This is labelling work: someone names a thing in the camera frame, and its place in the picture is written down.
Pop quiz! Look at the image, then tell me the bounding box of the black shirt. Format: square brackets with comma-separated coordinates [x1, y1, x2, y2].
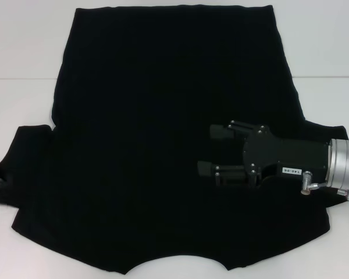
[0, 4, 349, 260]

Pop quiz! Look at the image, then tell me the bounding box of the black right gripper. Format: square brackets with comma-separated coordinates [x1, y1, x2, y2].
[197, 120, 332, 187]

